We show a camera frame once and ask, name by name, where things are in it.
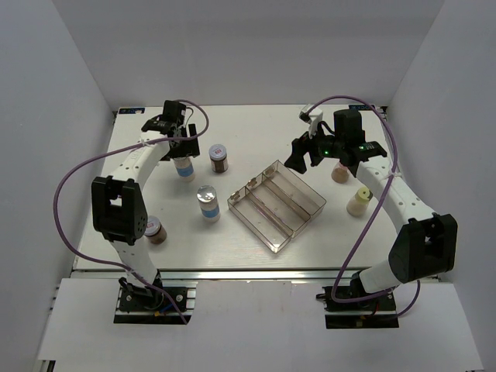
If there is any brown spice jar red label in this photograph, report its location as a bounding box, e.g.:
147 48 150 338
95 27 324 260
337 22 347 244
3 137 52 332
208 144 229 174

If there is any pink cap spice bottle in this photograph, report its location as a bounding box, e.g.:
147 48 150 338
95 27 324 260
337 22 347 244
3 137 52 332
331 162 350 184

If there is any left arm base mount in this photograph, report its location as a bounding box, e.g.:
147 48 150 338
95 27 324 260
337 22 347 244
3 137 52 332
113 277 195 325

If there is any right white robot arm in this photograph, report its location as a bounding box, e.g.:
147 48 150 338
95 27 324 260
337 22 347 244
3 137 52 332
284 105 458 309

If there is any blue label bottle silver cap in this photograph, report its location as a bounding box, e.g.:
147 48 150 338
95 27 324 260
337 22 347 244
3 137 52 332
174 157 195 182

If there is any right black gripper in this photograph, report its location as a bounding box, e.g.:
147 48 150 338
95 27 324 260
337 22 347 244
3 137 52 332
284 119 344 174

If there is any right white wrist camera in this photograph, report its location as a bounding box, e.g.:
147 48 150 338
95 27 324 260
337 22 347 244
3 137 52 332
298 104 323 138

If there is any yellow cap spice bottle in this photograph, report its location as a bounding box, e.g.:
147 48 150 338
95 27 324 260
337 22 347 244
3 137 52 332
346 187 373 218

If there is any aluminium table front rail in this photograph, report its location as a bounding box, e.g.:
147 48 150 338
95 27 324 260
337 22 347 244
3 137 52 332
71 270 339 281

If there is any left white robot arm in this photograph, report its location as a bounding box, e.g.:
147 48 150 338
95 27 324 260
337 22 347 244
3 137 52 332
91 100 200 309

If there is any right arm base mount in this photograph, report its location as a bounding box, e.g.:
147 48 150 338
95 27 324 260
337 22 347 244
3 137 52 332
315 286 399 329

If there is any clear plastic organizer tray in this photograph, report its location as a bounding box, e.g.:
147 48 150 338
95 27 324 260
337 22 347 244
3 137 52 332
227 160 326 254

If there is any brown spice jar near front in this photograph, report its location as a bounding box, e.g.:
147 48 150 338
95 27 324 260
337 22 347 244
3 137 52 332
144 215 167 245

